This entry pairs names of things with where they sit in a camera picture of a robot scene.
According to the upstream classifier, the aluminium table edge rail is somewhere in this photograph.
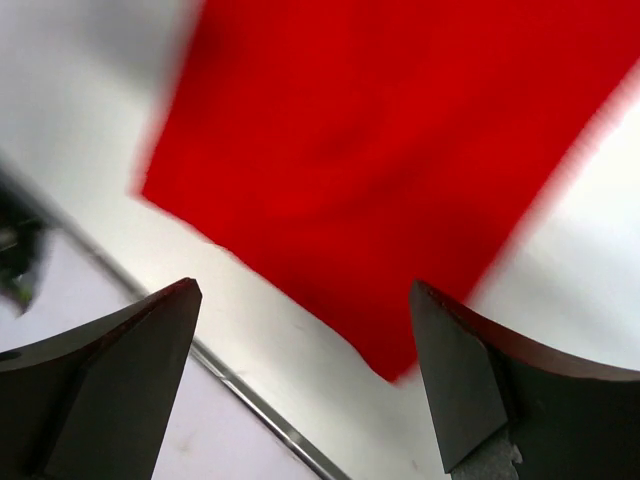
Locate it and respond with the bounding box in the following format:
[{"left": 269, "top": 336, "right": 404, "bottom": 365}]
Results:
[{"left": 0, "top": 149, "right": 351, "bottom": 480}]

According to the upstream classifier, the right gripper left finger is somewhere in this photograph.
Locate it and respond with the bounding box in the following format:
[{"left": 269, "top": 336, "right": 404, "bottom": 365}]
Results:
[{"left": 1, "top": 278, "right": 202, "bottom": 480}]

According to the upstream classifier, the red t shirt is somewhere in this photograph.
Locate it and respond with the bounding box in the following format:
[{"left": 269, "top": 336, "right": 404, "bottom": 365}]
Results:
[{"left": 141, "top": 1, "right": 639, "bottom": 382}]

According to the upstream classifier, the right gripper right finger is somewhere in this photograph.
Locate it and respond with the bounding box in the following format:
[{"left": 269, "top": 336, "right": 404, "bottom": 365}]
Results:
[{"left": 410, "top": 281, "right": 639, "bottom": 479}]

